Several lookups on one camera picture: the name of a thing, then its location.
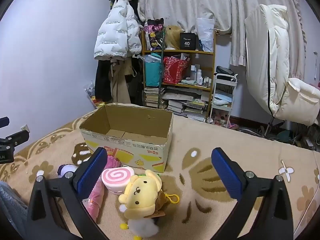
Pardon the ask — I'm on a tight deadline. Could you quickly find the cream down coat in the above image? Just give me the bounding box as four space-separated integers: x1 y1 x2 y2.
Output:
244 4 320 127

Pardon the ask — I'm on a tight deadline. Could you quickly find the printed cardboard box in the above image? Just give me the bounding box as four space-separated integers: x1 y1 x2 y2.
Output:
79 104 174 173

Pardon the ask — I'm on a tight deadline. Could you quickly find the clear plastic bag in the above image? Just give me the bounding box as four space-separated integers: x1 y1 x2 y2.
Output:
139 54 162 64

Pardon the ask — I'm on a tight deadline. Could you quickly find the group of cosmetic bottles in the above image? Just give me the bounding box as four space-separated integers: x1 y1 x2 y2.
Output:
189 64 212 85

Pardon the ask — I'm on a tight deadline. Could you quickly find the blonde wig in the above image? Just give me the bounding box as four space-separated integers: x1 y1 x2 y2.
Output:
164 25 184 50

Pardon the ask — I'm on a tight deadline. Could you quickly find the white plastic bag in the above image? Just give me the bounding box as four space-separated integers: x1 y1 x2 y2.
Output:
196 17 215 53

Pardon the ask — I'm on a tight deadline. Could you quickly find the white trolley cart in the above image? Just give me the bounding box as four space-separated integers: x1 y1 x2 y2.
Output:
207 73 238 128

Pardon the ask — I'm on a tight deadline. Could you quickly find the grey fleece clothing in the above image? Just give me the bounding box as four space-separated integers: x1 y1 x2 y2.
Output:
0 181 29 240

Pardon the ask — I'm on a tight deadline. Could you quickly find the pile of books and papers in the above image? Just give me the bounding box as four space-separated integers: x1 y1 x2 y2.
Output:
162 86 210 122

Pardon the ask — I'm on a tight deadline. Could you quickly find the plastic bag of snacks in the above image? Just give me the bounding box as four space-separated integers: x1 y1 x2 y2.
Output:
84 80 105 109

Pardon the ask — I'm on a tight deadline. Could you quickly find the pink plush toy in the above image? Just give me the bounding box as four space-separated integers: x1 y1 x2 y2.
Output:
104 154 123 169

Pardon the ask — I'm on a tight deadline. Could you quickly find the wooden shelf rack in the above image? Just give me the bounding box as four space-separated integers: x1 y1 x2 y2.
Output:
141 29 217 123

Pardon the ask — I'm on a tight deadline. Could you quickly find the dark hanging garment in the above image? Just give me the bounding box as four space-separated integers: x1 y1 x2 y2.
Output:
125 55 145 107

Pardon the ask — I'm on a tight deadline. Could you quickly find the stack of old books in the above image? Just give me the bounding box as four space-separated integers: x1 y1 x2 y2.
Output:
144 87 162 109

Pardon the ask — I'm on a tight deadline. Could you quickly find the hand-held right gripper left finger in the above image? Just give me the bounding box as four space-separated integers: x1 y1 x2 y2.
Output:
26 147 110 240

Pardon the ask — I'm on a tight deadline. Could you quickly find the green pole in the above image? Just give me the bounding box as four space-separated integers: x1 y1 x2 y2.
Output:
157 31 165 109

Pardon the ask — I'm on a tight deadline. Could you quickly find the pink swirl roll toy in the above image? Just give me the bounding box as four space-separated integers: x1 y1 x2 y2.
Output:
101 167 135 195

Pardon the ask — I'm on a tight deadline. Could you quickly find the red gift bag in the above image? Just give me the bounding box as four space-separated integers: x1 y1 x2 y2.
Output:
162 56 189 84

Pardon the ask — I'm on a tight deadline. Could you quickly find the beige patterned blanket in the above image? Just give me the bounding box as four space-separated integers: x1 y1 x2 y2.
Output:
0 102 320 240

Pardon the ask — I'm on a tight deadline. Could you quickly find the white fluffy toy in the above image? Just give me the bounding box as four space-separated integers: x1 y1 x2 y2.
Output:
118 169 180 240

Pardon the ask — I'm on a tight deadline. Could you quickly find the teal paper bag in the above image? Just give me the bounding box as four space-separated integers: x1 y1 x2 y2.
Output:
144 54 163 87

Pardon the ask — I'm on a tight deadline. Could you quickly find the beige hanging coat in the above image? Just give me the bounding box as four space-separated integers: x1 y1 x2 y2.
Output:
110 57 137 104

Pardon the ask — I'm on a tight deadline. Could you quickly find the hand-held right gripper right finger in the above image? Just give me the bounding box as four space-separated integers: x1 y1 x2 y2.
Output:
211 148 294 240

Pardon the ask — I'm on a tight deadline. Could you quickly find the plastic-wrapped pink toy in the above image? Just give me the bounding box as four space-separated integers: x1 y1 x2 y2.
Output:
82 177 105 223

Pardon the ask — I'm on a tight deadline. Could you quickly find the white puffer jacket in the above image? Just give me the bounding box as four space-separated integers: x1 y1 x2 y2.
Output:
94 0 143 60

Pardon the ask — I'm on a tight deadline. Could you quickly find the black hanging coat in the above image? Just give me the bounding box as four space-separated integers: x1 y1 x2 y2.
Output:
95 59 113 103

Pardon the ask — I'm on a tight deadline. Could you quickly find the white and purple plush toy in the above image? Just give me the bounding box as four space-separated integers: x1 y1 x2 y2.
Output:
57 164 78 178

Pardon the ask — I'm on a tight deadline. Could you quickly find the black box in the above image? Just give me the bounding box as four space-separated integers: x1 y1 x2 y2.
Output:
180 32 200 49

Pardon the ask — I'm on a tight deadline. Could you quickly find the white patterned curtain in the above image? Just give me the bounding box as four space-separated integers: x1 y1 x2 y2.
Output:
139 0 308 67

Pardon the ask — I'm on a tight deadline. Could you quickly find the black cartoon printed bag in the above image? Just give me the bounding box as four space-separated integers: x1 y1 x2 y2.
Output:
144 18 165 51

